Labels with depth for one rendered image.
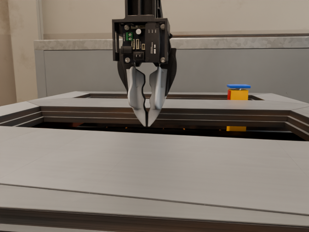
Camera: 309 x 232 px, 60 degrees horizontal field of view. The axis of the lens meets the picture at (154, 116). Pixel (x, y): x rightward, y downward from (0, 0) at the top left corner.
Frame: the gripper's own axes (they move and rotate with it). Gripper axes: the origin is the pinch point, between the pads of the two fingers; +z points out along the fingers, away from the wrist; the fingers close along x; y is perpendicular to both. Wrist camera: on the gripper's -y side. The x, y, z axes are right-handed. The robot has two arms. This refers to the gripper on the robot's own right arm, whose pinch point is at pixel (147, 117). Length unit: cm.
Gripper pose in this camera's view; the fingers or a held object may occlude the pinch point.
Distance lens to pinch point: 42.7
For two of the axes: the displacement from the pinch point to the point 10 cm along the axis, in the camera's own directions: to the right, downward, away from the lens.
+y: -1.1, 1.7, -9.8
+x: 9.9, 0.2, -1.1
